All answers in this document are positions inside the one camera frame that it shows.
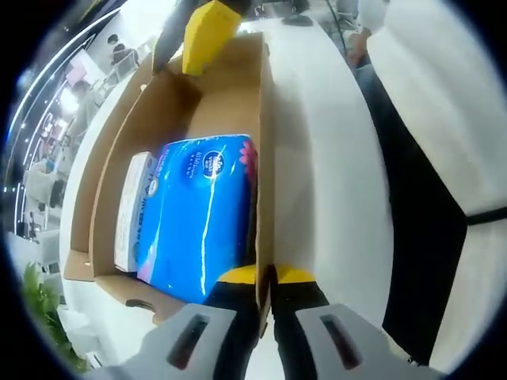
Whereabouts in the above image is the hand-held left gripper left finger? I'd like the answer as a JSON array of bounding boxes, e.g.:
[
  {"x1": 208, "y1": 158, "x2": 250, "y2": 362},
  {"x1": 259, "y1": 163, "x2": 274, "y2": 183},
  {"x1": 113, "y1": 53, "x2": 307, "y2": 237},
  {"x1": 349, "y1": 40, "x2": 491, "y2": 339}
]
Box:
[{"x1": 118, "y1": 265, "x2": 261, "y2": 380}]

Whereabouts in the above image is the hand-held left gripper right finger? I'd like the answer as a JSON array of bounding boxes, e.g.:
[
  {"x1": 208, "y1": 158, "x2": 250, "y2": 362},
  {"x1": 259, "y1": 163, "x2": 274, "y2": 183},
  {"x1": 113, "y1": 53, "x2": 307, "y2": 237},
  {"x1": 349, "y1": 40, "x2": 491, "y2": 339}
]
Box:
[{"x1": 271, "y1": 264, "x2": 429, "y2": 380}]

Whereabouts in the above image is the brown cardboard shoe box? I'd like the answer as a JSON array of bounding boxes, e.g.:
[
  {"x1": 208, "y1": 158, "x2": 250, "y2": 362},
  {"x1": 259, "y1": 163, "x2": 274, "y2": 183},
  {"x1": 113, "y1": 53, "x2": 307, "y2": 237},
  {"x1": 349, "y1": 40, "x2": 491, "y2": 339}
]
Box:
[{"x1": 62, "y1": 30, "x2": 277, "y2": 342}]

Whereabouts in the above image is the soft blue tissue pack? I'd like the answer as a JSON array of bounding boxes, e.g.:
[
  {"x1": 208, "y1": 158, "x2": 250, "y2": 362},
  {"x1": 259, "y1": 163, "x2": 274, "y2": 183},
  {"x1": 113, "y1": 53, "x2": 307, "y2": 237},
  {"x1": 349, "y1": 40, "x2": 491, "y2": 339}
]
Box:
[{"x1": 135, "y1": 133, "x2": 259, "y2": 306}]

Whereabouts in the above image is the white medicine box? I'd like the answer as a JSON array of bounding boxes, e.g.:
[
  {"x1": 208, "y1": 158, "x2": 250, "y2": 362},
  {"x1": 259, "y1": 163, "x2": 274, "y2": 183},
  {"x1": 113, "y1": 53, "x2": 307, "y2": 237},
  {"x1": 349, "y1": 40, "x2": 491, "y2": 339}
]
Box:
[{"x1": 112, "y1": 150, "x2": 166, "y2": 274}]

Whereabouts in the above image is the pink computer monitor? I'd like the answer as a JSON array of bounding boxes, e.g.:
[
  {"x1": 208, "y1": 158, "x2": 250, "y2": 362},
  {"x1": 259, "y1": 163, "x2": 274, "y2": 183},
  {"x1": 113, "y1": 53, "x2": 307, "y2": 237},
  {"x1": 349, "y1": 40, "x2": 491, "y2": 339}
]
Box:
[{"x1": 64, "y1": 59, "x2": 88, "y2": 87}]

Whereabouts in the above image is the green potted plant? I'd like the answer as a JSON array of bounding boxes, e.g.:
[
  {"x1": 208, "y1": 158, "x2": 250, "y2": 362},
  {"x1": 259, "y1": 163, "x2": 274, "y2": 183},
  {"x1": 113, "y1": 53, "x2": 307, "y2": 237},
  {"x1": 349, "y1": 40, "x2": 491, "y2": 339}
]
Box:
[{"x1": 17, "y1": 260, "x2": 105, "y2": 374}]

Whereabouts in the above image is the black cable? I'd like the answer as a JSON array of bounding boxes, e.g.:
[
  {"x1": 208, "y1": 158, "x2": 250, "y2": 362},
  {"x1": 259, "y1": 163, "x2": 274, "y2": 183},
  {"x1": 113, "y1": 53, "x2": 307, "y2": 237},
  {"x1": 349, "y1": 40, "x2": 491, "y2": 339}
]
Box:
[{"x1": 334, "y1": 0, "x2": 353, "y2": 59}]

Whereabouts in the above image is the black strap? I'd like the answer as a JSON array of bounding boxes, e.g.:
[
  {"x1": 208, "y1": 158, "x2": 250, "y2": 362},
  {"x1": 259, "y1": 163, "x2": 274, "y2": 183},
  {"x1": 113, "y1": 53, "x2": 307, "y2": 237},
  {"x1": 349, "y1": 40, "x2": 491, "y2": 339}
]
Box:
[{"x1": 466, "y1": 211, "x2": 507, "y2": 229}]

